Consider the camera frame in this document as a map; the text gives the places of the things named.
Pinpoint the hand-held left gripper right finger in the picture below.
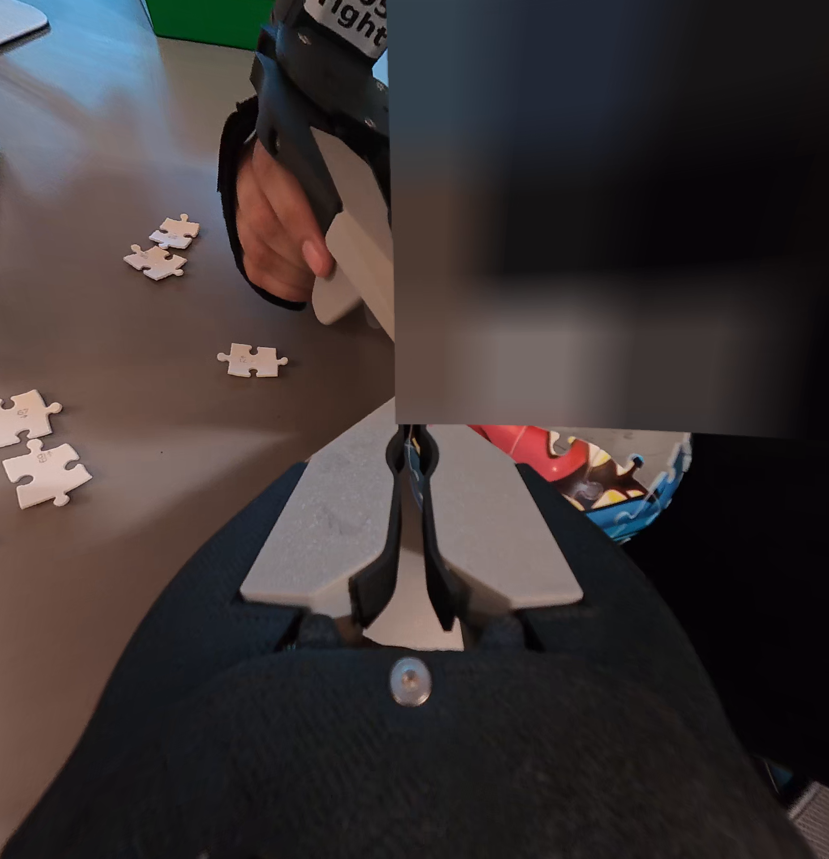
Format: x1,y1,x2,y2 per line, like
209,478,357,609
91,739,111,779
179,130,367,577
414,425,585,633

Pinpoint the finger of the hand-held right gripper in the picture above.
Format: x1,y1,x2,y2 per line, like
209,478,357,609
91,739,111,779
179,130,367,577
311,128,397,342

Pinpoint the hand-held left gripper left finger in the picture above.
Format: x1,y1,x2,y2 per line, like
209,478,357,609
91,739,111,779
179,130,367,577
239,398,415,630

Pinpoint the blue monster puzzle ball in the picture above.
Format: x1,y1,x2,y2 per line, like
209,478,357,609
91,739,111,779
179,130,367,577
468,425,694,544

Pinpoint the white loose puzzle piece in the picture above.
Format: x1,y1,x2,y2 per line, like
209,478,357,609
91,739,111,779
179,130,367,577
1,439,93,510
122,243,188,281
216,342,289,378
0,389,64,449
149,213,202,251

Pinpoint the person's right hand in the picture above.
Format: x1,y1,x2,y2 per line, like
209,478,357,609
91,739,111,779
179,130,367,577
236,143,336,303

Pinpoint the green crate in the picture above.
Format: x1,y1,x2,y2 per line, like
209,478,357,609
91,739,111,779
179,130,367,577
149,0,276,51

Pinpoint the person's black top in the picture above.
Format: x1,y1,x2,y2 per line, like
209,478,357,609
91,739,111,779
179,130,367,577
623,436,829,773

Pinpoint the pale grey rounded plate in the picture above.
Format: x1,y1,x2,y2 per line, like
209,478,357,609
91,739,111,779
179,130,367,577
0,0,51,52

